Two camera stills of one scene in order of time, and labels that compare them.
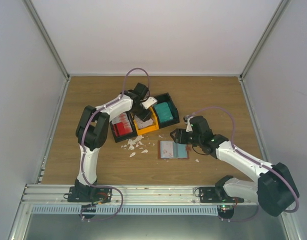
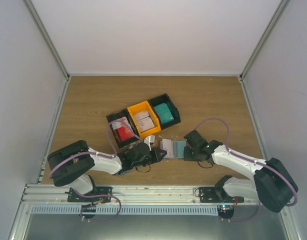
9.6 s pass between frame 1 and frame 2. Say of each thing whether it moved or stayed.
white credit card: stayed
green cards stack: stayed
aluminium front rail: stayed
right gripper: moved
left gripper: moved
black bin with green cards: stayed
